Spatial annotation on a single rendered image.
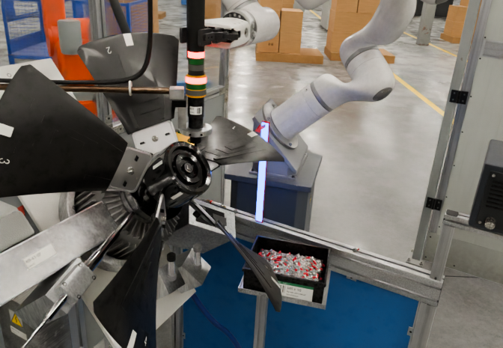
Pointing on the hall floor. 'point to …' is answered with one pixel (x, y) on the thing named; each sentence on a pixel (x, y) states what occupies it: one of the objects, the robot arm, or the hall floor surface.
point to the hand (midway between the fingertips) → (195, 35)
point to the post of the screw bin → (260, 322)
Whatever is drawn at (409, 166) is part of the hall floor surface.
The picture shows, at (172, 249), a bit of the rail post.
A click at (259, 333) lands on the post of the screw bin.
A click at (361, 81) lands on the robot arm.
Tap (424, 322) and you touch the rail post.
